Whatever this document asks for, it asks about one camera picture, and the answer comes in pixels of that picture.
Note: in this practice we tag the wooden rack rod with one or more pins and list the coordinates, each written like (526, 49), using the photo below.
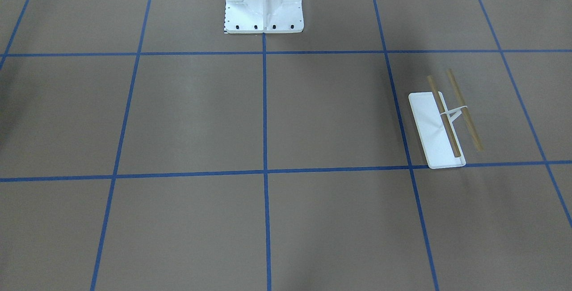
(465, 111)
(444, 117)

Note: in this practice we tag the white towel rack base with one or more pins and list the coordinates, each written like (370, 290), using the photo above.
(432, 131)

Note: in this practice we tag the wooden rack rod far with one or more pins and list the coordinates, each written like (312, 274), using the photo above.
(465, 111)

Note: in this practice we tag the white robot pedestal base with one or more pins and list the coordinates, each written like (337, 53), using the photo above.
(263, 16)

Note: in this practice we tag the wooden rack rod near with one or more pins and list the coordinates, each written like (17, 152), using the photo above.
(444, 117)

